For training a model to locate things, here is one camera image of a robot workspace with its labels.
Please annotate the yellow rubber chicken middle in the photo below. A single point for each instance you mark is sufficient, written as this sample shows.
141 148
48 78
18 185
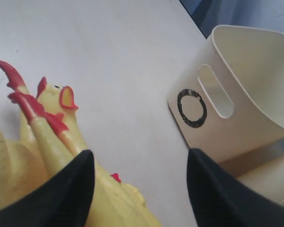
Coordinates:
115 204

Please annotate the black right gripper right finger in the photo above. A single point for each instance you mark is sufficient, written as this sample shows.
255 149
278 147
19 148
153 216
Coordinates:
220 200

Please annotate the cream bin marked O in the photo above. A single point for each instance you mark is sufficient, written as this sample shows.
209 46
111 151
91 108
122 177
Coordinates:
230 99

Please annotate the cream bin marked X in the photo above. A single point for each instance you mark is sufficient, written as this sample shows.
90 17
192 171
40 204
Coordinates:
262 172

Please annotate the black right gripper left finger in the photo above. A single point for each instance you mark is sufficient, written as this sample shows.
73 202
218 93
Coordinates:
63 201

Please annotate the yellow chicken body headless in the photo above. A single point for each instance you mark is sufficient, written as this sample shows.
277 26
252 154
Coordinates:
39 154

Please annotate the white backdrop curtain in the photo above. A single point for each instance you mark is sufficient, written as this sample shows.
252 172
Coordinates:
207 14

